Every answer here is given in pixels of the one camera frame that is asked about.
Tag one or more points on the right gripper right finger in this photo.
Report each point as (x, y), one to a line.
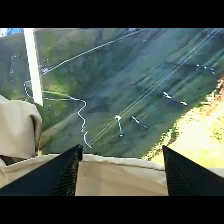
(193, 176)

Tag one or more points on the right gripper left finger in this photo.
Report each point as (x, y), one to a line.
(50, 176)

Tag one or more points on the tan pants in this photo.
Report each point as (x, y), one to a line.
(120, 176)

